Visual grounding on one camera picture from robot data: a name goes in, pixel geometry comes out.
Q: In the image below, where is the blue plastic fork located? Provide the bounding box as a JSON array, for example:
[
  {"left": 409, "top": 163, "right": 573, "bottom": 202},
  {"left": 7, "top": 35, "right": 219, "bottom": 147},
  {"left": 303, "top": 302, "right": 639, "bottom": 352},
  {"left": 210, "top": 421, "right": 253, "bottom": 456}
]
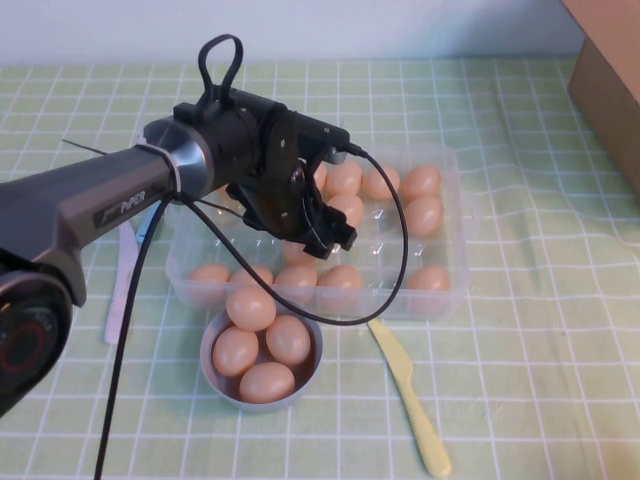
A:
[{"left": 134, "top": 209, "right": 161, "bottom": 245}]

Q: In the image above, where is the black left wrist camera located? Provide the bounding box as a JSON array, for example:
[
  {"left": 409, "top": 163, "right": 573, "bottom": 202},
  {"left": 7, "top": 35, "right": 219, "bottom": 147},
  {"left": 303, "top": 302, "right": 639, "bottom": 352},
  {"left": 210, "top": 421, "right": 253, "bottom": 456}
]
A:
[{"left": 292, "top": 112, "right": 352, "bottom": 165}]

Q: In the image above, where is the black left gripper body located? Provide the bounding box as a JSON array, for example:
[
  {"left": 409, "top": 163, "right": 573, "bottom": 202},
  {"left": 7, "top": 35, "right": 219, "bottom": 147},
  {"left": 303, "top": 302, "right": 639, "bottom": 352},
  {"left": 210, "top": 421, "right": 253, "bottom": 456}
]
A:
[{"left": 227, "top": 110, "right": 329, "bottom": 247}]

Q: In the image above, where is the pink plastic knife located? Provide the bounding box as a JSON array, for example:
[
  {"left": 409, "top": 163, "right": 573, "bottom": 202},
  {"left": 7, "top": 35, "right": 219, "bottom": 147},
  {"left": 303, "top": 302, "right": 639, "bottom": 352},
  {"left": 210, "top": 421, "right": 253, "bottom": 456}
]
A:
[{"left": 103, "top": 219, "right": 140, "bottom": 346}]

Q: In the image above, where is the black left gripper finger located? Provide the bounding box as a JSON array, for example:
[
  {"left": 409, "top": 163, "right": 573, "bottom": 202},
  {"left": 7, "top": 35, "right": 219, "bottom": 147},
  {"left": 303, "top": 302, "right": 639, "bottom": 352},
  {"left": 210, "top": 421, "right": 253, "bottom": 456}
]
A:
[
  {"left": 298, "top": 227, "right": 337, "bottom": 261},
  {"left": 310, "top": 169, "right": 359, "bottom": 252}
]

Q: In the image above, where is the short looped black cable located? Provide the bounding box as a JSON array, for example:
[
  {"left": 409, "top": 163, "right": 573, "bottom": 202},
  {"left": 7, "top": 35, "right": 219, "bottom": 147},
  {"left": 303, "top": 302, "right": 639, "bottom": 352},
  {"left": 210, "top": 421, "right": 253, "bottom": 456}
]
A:
[{"left": 197, "top": 33, "right": 245, "bottom": 104}]

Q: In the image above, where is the brown cardboard box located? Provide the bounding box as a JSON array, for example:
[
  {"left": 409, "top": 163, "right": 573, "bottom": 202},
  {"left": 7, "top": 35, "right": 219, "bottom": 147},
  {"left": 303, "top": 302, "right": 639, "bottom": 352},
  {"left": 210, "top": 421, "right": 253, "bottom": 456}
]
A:
[{"left": 559, "top": 0, "right": 640, "bottom": 201}]

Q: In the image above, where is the clear plastic egg box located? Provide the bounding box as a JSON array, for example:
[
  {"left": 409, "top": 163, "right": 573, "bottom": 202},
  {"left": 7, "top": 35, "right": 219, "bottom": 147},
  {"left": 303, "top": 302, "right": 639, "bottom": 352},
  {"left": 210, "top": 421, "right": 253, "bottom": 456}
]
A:
[{"left": 164, "top": 141, "right": 482, "bottom": 321}]

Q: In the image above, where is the grey round bowl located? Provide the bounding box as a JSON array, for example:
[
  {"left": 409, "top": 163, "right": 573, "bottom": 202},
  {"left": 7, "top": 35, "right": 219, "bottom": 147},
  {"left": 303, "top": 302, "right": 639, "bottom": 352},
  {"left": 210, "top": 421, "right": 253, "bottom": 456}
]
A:
[{"left": 199, "top": 299, "right": 325, "bottom": 415}]

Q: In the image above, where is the long black camera cable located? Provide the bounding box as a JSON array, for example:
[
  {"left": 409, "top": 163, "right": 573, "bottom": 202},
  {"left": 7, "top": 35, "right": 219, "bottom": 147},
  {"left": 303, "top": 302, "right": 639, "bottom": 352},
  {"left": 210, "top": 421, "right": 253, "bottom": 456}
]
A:
[{"left": 92, "top": 142, "right": 410, "bottom": 480}]

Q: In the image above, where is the white zip tie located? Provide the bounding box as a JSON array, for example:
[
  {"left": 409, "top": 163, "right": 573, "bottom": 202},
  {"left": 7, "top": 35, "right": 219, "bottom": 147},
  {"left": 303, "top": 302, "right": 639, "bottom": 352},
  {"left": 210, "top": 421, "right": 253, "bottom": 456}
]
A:
[{"left": 135, "top": 133, "right": 187, "bottom": 197}]

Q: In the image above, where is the yellow plastic knife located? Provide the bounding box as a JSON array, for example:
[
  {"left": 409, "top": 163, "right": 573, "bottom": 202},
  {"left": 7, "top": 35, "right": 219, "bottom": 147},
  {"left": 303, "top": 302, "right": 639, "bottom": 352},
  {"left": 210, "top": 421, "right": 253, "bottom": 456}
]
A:
[{"left": 367, "top": 317, "right": 453, "bottom": 479}]

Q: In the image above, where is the green checked tablecloth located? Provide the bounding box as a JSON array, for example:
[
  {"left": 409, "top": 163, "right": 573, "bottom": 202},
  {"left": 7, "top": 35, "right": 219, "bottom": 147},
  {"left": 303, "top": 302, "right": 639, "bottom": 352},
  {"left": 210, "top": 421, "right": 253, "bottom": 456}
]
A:
[{"left": 0, "top": 58, "right": 640, "bottom": 480}]

